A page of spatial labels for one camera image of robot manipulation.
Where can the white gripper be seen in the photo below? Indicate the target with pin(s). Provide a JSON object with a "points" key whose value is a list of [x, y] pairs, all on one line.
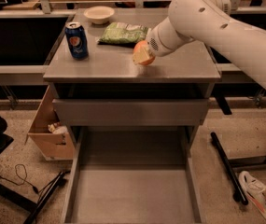
{"points": [[155, 43]]}

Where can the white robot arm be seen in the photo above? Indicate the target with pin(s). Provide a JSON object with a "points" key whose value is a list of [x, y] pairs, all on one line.
{"points": [[208, 21]]}

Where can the grey drawer cabinet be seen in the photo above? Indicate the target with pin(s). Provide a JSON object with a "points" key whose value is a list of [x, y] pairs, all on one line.
{"points": [[108, 73]]}

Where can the closed grey top drawer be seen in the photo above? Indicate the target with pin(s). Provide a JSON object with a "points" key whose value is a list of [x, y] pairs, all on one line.
{"points": [[131, 112]]}

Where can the open grey middle drawer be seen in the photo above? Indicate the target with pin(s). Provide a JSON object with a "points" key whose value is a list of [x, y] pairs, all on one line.
{"points": [[132, 176]]}

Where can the green chip bag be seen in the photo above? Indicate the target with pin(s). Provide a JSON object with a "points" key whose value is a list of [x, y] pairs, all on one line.
{"points": [[121, 33]]}

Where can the white bowl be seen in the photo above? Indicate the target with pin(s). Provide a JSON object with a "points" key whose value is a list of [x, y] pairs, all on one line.
{"points": [[99, 15]]}

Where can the blue Pepsi can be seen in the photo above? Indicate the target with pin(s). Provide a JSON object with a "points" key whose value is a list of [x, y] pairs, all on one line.
{"points": [[76, 40]]}

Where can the cardboard box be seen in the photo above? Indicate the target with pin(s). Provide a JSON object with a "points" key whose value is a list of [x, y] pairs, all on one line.
{"points": [[52, 139]]}

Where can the black chair base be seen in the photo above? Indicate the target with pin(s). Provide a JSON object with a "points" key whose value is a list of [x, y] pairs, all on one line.
{"points": [[23, 167]]}

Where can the black stand leg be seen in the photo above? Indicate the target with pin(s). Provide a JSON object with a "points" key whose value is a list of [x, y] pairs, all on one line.
{"points": [[232, 165]]}

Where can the white orange sneaker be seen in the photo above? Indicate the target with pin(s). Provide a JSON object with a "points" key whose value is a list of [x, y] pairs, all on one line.
{"points": [[255, 191]]}

